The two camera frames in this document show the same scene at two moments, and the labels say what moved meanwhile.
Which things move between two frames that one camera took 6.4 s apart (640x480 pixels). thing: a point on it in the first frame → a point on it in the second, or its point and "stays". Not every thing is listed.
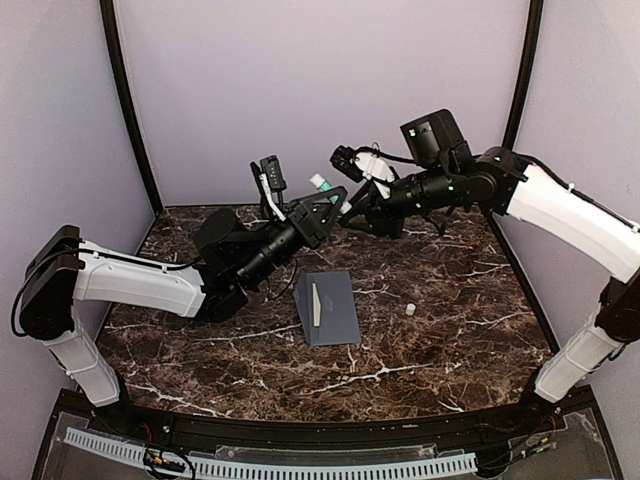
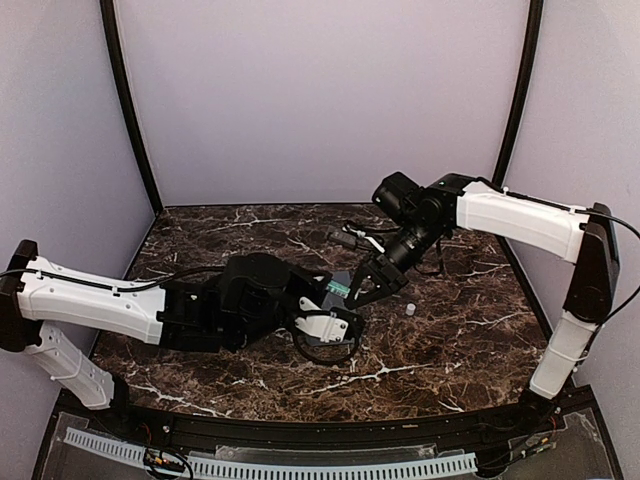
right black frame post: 532,44 stays
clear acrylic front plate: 326,454 stays
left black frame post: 114,44 stays
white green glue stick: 323,185 → 338,288
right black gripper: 382,221 → 394,278
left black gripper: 312,227 → 311,284
